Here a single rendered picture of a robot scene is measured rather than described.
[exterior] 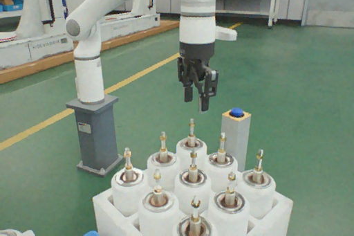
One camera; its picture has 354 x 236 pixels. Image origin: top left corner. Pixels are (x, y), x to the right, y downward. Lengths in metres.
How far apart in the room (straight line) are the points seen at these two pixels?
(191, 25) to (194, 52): 0.05
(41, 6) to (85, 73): 2.01
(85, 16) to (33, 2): 2.03
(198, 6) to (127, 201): 0.50
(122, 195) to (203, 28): 0.45
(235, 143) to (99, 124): 0.51
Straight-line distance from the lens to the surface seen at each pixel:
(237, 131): 0.94
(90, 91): 1.08
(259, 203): 0.77
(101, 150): 1.16
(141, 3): 4.38
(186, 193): 0.74
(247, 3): 5.83
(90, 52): 1.04
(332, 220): 1.12
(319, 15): 5.70
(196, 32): 0.57
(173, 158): 0.83
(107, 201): 0.82
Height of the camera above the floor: 0.73
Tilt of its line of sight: 23 degrees down
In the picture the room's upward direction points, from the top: straight up
